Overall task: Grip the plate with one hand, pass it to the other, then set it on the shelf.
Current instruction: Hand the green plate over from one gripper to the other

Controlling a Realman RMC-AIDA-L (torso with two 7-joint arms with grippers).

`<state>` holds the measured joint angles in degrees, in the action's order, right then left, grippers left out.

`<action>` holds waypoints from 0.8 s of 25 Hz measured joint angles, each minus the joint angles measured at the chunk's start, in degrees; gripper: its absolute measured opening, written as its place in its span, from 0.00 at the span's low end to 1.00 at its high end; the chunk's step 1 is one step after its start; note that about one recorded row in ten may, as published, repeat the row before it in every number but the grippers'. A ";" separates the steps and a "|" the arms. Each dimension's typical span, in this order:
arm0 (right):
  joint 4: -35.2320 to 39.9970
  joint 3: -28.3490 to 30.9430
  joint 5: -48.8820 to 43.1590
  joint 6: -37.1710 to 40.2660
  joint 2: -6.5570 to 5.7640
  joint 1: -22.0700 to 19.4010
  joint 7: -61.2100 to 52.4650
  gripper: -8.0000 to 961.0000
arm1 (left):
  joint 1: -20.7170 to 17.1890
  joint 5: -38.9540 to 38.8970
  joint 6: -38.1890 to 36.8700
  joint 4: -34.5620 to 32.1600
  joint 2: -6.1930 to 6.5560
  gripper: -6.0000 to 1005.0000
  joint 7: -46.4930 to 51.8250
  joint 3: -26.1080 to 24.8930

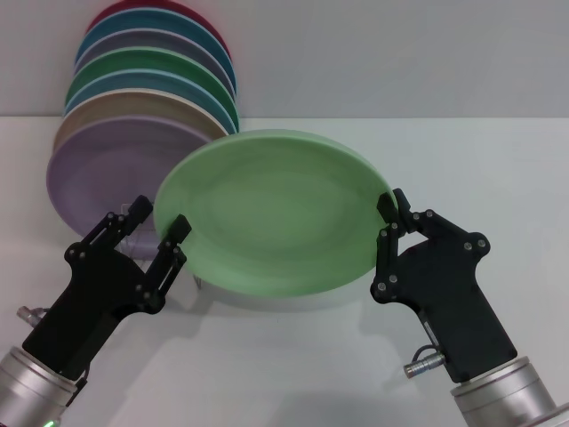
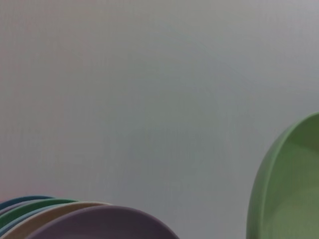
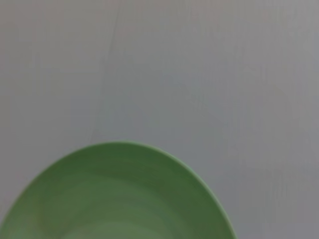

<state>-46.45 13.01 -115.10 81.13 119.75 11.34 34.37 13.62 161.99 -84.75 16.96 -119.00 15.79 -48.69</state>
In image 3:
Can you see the light green plate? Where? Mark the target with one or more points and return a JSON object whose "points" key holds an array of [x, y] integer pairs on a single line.
{"points": [[119, 194]]}

